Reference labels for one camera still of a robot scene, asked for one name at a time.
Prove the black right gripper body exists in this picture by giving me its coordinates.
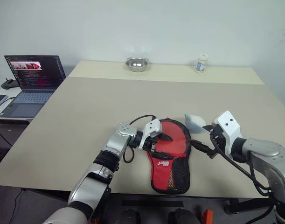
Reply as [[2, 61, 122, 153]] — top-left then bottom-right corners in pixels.
[[209, 124, 227, 155]]

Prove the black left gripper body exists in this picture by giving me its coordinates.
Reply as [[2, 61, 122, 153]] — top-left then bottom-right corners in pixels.
[[144, 131, 162, 152]]

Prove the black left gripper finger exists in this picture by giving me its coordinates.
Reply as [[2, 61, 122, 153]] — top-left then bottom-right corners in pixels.
[[153, 152, 169, 160], [159, 133, 174, 142]]

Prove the black red paddle case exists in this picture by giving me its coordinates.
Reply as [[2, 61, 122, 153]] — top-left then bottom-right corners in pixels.
[[146, 118, 192, 195]]

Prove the pale blue cloth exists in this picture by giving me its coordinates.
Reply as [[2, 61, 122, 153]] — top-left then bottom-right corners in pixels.
[[184, 113, 207, 134]]

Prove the black bar under table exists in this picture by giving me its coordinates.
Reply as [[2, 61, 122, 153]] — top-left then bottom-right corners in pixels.
[[121, 200, 185, 207]]

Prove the small white jar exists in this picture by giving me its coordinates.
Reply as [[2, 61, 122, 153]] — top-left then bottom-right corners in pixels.
[[194, 53, 209, 74]]

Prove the dark rounded shape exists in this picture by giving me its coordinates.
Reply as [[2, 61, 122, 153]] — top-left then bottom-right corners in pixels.
[[167, 208, 199, 224], [120, 209, 142, 224]]

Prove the small orange object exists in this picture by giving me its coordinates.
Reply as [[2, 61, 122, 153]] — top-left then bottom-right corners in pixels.
[[201, 209, 214, 224]]

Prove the stainless steel bowl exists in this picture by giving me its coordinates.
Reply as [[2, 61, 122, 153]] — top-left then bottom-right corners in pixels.
[[125, 57, 150, 73]]

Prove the open grey laptop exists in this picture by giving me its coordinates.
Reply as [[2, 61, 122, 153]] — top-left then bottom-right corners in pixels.
[[0, 55, 67, 119]]

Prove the white side desk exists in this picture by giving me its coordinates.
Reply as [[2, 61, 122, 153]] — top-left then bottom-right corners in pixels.
[[0, 86, 47, 152]]

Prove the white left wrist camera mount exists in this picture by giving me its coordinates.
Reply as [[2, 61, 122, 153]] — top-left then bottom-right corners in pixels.
[[139, 119, 162, 150]]

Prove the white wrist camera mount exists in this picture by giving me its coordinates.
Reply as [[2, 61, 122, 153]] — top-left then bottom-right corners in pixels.
[[213, 111, 243, 155], [139, 119, 162, 150]]

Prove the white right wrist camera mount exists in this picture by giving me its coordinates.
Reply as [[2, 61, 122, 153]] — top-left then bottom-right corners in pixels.
[[213, 111, 243, 155]]

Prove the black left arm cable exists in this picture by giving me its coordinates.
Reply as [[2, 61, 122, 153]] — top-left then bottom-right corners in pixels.
[[122, 114, 157, 164]]

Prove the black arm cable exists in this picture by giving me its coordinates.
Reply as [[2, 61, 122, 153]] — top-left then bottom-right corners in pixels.
[[209, 136, 273, 199], [122, 114, 157, 164]]

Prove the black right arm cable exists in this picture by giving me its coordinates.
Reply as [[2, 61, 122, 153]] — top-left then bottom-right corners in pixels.
[[209, 136, 273, 199]]

